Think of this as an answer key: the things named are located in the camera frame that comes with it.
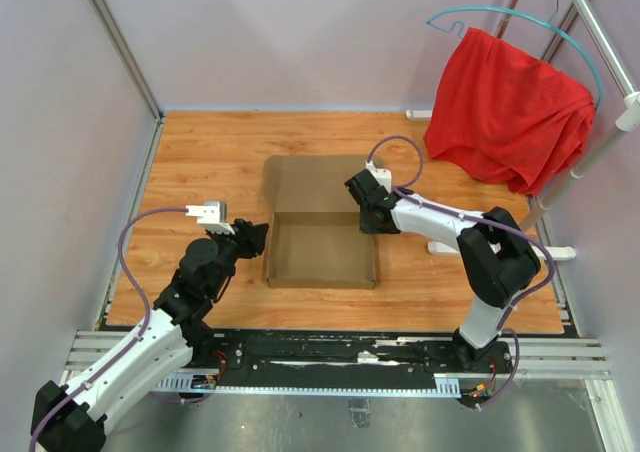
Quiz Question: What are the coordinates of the teal clothes hanger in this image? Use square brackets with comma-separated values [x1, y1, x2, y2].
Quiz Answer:
[425, 0, 605, 111]

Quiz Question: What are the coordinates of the grey slotted cable duct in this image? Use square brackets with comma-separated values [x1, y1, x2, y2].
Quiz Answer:
[152, 366, 462, 399]

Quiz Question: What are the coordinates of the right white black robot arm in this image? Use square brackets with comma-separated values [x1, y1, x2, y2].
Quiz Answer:
[345, 169, 541, 372]

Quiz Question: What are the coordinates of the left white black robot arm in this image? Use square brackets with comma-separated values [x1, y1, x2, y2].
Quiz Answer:
[29, 219, 269, 451]

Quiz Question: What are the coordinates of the brown cardboard box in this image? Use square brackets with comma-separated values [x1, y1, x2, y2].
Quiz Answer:
[262, 155, 378, 289]

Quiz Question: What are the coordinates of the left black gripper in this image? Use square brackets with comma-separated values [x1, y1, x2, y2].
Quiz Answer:
[207, 218, 269, 297]

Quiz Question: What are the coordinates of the aluminium corner post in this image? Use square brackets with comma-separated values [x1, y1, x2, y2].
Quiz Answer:
[74, 0, 166, 123]

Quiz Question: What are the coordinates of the white metal clothes rack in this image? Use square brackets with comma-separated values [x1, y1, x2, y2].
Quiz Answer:
[405, 0, 640, 264]

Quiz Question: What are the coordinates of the aluminium frame rail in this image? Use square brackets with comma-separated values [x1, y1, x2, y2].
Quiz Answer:
[64, 331, 611, 380]

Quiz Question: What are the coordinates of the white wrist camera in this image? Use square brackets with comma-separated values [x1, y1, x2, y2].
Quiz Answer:
[186, 200, 235, 235]
[365, 161, 392, 192]

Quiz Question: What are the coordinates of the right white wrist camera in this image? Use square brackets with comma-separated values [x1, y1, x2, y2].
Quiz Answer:
[365, 161, 392, 192]

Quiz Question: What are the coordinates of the red cloth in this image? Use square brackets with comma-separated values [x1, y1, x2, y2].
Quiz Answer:
[423, 27, 598, 196]

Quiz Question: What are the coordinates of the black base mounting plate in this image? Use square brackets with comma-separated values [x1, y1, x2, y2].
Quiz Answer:
[164, 329, 529, 396]

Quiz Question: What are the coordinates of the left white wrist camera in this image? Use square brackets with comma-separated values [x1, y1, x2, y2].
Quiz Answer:
[186, 200, 235, 235]

